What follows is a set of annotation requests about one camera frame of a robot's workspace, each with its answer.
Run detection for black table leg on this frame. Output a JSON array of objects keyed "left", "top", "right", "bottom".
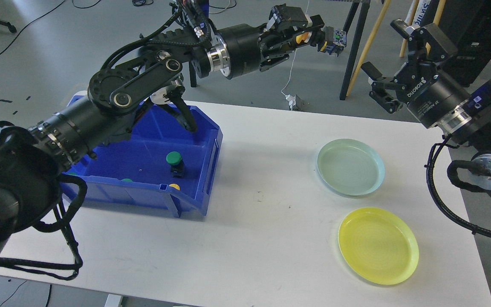
[{"left": 188, "top": 62, "right": 197, "bottom": 88}]

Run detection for black stand legs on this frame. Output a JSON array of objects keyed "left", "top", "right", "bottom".
[{"left": 339, "top": 0, "right": 371, "bottom": 101}]

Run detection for green push button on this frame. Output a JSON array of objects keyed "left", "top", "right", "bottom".
[{"left": 165, "top": 151, "right": 185, "bottom": 177}]

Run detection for yellow button at bin front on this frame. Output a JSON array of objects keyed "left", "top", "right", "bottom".
[{"left": 169, "top": 183, "right": 181, "bottom": 191}]

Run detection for yellow push button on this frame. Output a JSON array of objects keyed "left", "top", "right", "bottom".
[{"left": 295, "top": 26, "right": 347, "bottom": 56}]

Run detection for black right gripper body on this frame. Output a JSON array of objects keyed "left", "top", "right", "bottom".
[{"left": 393, "top": 61, "right": 470, "bottom": 128}]

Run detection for black cabinet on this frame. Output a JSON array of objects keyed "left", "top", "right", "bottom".
[{"left": 438, "top": 0, "right": 491, "bottom": 87}]

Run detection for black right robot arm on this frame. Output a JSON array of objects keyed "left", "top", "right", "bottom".
[{"left": 361, "top": 19, "right": 491, "bottom": 238}]

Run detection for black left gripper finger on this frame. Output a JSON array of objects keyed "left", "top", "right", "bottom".
[
  {"left": 267, "top": 4, "right": 325, "bottom": 42},
  {"left": 259, "top": 43, "right": 298, "bottom": 72}
]

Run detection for white cable with plug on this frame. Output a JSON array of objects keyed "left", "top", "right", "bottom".
[{"left": 281, "top": 0, "right": 311, "bottom": 110}]

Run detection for yellow plate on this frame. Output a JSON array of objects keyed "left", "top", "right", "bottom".
[{"left": 337, "top": 207, "right": 419, "bottom": 286}]

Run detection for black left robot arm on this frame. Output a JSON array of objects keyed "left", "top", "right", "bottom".
[{"left": 0, "top": 0, "right": 336, "bottom": 281}]

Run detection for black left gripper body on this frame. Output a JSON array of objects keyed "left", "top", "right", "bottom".
[{"left": 222, "top": 23, "right": 290, "bottom": 79}]

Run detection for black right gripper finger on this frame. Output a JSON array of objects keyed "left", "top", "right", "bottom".
[
  {"left": 390, "top": 19, "right": 458, "bottom": 77},
  {"left": 361, "top": 61, "right": 408, "bottom": 113}
]

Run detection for wooden easel legs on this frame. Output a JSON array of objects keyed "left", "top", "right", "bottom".
[{"left": 344, "top": 0, "right": 446, "bottom": 98}]

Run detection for light green plate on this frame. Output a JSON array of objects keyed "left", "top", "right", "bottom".
[{"left": 316, "top": 139, "right": 386, "bottom": 197}]

